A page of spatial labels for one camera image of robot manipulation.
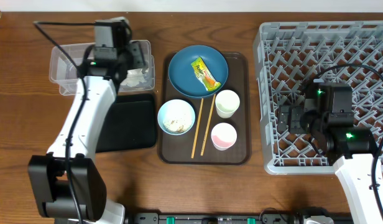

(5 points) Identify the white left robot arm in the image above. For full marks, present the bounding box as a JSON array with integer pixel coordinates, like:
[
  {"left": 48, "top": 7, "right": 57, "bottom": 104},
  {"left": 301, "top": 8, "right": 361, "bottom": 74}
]
[{"left": 27, "top": 17, "right": 145, "bottom": 223}]

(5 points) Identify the left wooden chopstick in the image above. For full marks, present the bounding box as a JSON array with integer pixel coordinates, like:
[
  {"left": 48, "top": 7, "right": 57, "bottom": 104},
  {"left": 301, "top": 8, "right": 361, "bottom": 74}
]
[{"left": 191, "top": 98, "right": 204, "bottom": 159}]

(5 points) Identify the light blue bowl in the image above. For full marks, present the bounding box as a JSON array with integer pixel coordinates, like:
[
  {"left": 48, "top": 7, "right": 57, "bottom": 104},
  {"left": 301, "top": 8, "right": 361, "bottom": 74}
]
[{"left": 157, "top": 99, "right": 196, "bottom": 136}]

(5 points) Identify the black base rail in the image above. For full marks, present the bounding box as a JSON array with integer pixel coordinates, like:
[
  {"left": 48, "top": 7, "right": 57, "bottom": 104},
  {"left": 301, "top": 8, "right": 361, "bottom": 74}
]
[{"left": 126, "top": 207, "right": 354, "bottom": 224}]

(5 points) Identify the pile of rice leftovers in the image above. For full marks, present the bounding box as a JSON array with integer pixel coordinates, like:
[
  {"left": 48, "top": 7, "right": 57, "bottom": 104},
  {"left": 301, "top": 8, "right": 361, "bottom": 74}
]
[{"left": 163, "top": 110, "right": 193, "bottom": 134}]

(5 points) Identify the clear plastic waste bin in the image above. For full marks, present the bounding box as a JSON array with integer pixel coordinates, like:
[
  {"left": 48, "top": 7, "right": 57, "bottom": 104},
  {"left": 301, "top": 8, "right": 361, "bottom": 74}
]
[{"left": 49, "top": 40, "right": 155, "bottom": 96}]

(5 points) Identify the right wooden chopstick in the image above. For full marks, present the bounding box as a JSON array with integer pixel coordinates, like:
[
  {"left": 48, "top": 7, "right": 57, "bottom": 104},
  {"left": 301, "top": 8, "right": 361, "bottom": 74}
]
[{"left": 200, "top": 93, "right": 216, "bottom": 156}]

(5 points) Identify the yellow green snack wrapper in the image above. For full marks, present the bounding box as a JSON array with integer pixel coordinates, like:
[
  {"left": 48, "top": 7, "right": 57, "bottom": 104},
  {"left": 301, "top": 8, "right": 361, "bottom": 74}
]
[{"left": 191, "top": 57, "right": 221, "bottom": 91}]

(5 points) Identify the wooden chopstick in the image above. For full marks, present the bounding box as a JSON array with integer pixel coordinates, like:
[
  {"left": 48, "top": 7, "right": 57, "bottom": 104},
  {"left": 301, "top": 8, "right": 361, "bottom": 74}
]
[
  {"left": 200, "top": 93, "right": 216, "bottom": 156},
  {"left": 191, "top": 98, "right": 204, "bottom": 159}
]

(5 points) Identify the brown serving tray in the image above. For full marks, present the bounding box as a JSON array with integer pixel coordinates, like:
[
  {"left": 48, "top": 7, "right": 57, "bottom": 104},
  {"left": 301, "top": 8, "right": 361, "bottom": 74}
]
[{"left": 157, "top": 52, "right": 251, "bottom": 165}]

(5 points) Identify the black plastic tray bin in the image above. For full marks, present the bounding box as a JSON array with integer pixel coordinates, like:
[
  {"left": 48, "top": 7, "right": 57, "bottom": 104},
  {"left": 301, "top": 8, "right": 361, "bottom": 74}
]
[{"left": 96, "top": 93, "right": 157, "bottom": 152}]

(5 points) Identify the dark blue plate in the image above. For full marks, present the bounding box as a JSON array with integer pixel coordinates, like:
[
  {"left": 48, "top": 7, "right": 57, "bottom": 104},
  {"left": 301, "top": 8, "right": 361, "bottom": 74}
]
[{"left": 168, "top": 45, "right": 229, "bottom": 98}]

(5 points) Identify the white tissue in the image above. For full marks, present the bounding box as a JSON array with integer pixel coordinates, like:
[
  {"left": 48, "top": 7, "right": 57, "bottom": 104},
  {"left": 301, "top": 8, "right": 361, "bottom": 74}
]
[{"left": 120, "top": 68, "right": 149, "bottom": 88}]

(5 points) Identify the white cup pink inside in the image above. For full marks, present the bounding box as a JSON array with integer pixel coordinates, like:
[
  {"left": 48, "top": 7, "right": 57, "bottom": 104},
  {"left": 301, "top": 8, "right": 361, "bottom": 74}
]
[{"left": 211, "top": 123, "right": 238, "bottom": 151}]

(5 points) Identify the grey dishwasher rack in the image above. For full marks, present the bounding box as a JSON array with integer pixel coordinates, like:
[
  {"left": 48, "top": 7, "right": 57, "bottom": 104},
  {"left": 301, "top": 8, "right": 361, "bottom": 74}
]
[{"left": 253, "top": 21, "right": 383, "bottom": 175}]

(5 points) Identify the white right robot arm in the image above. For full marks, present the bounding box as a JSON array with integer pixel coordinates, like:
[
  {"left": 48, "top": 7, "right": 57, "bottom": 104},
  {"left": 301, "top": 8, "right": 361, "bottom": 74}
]
[{"left": 278, "top": 83, "right": 383, "bottom": 223}]

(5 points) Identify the white cup green inside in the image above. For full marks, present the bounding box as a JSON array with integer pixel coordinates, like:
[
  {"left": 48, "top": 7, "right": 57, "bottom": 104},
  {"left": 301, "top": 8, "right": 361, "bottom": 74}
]
[{"left": 215, "top": 90, "right": 240, "bottom": 118}]

